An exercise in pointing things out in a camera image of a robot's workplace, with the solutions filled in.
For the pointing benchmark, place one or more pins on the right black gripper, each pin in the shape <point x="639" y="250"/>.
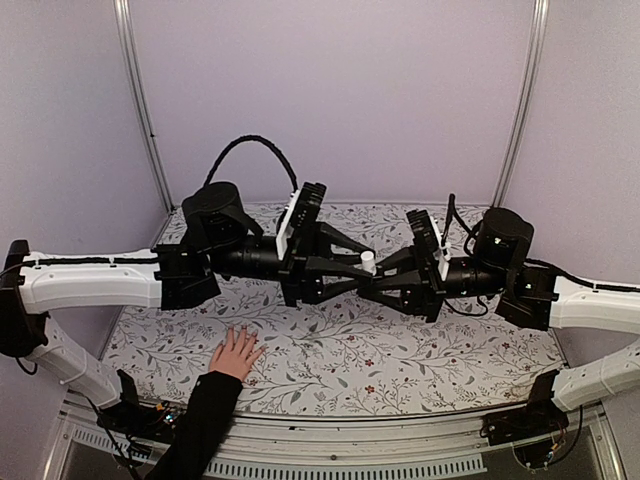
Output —
<point x="419" y="299"/>

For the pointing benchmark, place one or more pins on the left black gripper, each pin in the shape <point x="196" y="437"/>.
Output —
<point x="301" y="274"/>

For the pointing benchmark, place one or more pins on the white capped nail polish bottle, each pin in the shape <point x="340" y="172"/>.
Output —
<point x="368" y="262"/>

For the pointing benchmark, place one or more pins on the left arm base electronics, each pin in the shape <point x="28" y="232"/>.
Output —
<point x="138" y="420"/>

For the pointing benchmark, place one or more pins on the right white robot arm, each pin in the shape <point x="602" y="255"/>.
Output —
<point x="533" y="294"/>

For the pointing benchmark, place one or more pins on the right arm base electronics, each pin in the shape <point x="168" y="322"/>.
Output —
<point x="539" y="416"/>

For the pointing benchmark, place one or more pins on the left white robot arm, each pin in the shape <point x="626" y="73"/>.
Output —
<point x="221" y="241"/>

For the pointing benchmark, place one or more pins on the black sleeved forearm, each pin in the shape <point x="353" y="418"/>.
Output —
<point x="202" y="428"/>

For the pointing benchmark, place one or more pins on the person's bare hand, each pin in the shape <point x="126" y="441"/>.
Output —
<point x="236" y="355"/>

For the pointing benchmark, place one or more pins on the floral patterned table mat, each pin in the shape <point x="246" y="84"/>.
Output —
<point x="345" y="357"/>

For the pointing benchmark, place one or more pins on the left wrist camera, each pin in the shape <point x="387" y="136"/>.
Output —
<point x="300" y="214"/>

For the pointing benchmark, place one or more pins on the metal table front rail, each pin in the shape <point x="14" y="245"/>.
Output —
<point x="445" y="446"/>

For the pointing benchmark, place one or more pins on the right aluminium frame post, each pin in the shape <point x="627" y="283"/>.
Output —
<point x="534" y="54"/>

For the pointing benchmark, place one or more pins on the aluminium frame post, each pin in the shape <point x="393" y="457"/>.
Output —
<point x="124" y="25"/>
<point x="534" y="54"/>

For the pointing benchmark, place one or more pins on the left aluminium frame post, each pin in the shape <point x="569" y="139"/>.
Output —
<point x="124" y="25"/>

